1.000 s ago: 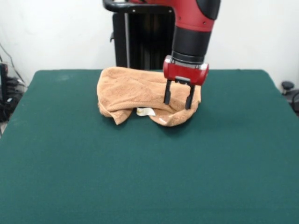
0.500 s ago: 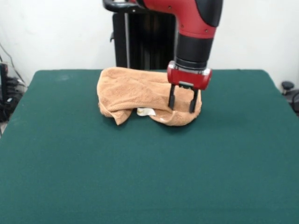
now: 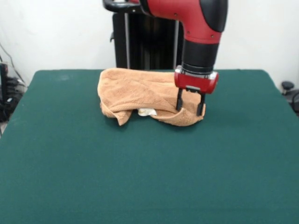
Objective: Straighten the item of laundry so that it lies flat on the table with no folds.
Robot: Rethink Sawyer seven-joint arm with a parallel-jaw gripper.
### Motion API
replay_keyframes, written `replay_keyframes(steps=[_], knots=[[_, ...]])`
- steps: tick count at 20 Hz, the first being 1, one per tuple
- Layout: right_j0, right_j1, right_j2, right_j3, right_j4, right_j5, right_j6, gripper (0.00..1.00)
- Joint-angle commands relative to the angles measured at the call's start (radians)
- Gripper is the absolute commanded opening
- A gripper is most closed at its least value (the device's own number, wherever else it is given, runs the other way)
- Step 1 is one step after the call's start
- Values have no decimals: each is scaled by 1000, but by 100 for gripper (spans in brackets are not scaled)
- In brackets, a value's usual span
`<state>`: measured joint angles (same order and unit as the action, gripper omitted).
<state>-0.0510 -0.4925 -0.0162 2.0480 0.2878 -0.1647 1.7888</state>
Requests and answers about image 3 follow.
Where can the tan terry towel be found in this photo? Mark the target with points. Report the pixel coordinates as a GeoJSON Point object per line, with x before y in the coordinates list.
{"type": "Point", "coordinates": [135, 91]}

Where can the black office chair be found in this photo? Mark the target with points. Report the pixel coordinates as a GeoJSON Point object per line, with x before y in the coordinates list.
{"type": "Point", "coordinates": [290, 93]}

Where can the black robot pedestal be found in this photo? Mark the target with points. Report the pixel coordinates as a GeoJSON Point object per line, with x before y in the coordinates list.
{"type": "Point", "coordinates": [144, 46]}

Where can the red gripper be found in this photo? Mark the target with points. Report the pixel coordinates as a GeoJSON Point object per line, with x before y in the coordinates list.
{"type": "Point", "coordinates": [196, 83]}

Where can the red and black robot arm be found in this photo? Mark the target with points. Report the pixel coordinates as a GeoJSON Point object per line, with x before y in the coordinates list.
{"type": "Point", "coordinates": [198, 23]}

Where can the black equipment box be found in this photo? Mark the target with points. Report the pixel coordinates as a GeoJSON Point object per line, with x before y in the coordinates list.
{"type": "Point", "coordinates": [4, 79]}

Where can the dark green table cloth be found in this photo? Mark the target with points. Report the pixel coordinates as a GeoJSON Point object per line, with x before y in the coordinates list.
{"type": "Point", "coordinates": [93, 163]}

